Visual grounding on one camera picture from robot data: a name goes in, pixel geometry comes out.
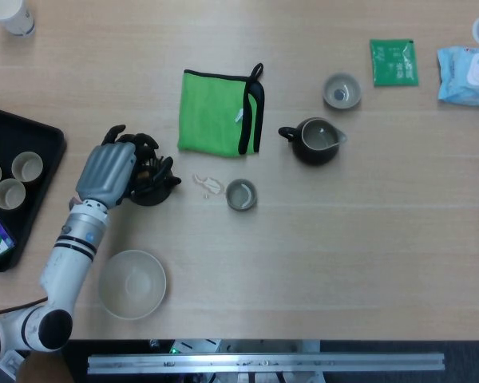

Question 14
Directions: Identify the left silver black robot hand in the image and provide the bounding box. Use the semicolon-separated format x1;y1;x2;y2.
75;124;175;209

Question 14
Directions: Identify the black teapot with loop handle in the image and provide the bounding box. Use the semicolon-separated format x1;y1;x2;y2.
129;135;183;207

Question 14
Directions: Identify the dark green tea cup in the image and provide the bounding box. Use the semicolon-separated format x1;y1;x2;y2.
225;178;259;211

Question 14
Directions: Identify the black tray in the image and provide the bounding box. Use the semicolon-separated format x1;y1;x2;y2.
0;104;68;273

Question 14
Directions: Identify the large beige bowl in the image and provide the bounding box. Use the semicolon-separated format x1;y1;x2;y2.
98;250;168;321

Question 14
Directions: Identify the green cloth with black trim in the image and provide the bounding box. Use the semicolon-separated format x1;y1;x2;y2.
177;62;266;159

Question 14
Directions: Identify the white paper cup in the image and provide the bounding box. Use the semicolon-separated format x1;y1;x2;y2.
0;0;37;39

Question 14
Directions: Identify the brown round stool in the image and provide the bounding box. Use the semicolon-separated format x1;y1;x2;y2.
18;350;75;383

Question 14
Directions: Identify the dark brown pitcher with spout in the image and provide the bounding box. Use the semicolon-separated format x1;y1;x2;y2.
278;116;348;167

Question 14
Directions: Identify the white floor box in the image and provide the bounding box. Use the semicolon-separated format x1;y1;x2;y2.
0;350;26;381

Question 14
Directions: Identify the small grey tea bowl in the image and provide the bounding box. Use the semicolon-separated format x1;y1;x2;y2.
323;72;362;110

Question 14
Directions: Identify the green tea packet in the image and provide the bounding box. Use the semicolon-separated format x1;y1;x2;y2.
369;38;420;87

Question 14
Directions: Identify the blue wet wipes pack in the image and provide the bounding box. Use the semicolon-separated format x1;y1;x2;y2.
437;45;479;108

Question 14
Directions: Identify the brown cable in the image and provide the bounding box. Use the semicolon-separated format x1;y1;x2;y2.
0;295;49;320

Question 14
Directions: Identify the aluminium rail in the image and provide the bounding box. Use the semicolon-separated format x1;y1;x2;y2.
86;351;445;375

